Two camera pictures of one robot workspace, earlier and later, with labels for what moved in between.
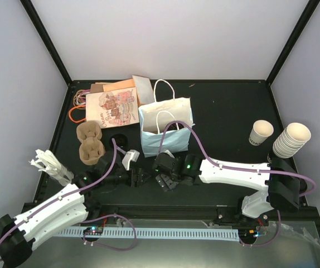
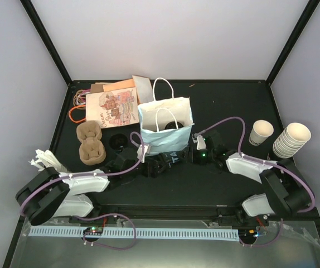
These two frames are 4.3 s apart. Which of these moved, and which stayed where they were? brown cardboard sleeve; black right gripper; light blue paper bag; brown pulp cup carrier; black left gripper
Moved: black right gripper; black left gripper
Stayed: brown cardboard sleeve; light blue paper bag; brown pulp cup carrier
